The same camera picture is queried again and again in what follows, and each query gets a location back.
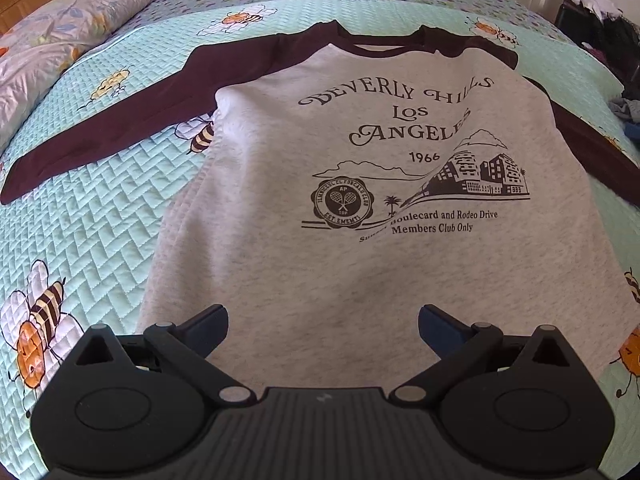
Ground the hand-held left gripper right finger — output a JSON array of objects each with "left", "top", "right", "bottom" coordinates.
[{"left": 387, "top": 304, "right": 571, "bottom": 407}]

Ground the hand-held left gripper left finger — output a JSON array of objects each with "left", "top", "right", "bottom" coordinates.
[{"left": 72, "top": 303, "right": 257, "bottom": 407}]

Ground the grey maroon raglan sweatshirt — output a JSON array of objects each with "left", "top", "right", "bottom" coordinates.
[{"left": 0, "top": 20, "right": 640, "bottom": 397}]

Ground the heap of dark white clothes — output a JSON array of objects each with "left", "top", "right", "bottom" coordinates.
[{"left": 570, "top": 0, "right": 640, "bottom": 85}]

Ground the green bee-print bedspread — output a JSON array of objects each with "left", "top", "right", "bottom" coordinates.
[{"left": 0, "top": 0, "right": 640, "bottom": 480}]

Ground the grey garment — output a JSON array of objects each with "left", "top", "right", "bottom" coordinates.
[{"left": 607, "top": 98, "right": 640, "bottom": 124}]

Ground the pink floral quilt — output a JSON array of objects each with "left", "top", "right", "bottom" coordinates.
[{"left": 0, "top": 0, "right": 179, "bottom": 149}]

